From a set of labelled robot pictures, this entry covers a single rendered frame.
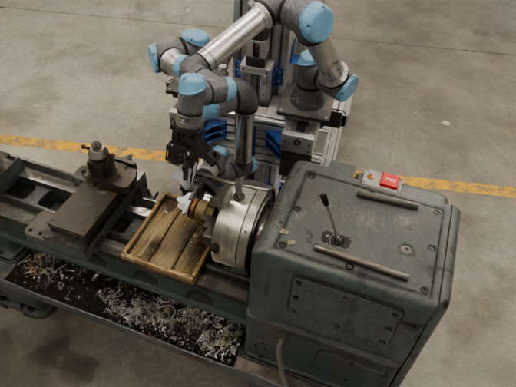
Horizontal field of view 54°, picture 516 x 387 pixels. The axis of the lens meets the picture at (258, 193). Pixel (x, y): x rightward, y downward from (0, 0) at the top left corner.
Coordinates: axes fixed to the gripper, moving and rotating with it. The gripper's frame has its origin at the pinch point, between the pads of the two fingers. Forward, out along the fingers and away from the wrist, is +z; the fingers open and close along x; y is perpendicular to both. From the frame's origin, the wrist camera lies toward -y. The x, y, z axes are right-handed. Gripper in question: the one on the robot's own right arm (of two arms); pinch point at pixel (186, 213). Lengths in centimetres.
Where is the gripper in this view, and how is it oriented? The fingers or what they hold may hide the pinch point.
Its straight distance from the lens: 182.8
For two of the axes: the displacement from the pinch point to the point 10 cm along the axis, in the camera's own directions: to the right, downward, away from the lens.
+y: -9.3, -2.9, 2.2
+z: -3.7, 6.7, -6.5
